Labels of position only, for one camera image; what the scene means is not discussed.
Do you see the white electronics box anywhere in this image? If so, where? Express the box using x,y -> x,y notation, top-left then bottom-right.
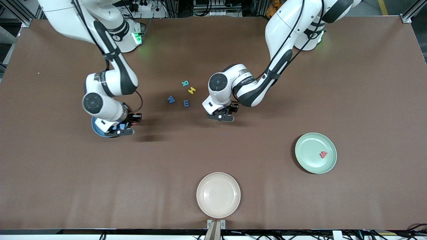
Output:
193,0 -> 228,17

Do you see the metal table edge bracket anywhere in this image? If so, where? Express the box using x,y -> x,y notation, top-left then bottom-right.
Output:
207,219 -> 226,240

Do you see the blue plate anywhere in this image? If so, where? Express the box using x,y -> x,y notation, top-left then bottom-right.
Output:
91,115 -> 131,138

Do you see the aluminium frame post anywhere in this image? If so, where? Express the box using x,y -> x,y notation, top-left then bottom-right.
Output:
0,0 -> 34,28
400,0 -> 427,24

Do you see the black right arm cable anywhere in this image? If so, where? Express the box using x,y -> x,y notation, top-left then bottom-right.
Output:
73,0 -> 144,114

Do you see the beige plate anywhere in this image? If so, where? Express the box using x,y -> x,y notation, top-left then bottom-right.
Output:
196,172 -> 241,219

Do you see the white power strip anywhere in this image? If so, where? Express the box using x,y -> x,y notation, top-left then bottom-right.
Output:
128,0 -> 166,19

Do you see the green plate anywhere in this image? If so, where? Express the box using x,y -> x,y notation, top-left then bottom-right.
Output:
295,132 -> 338,174

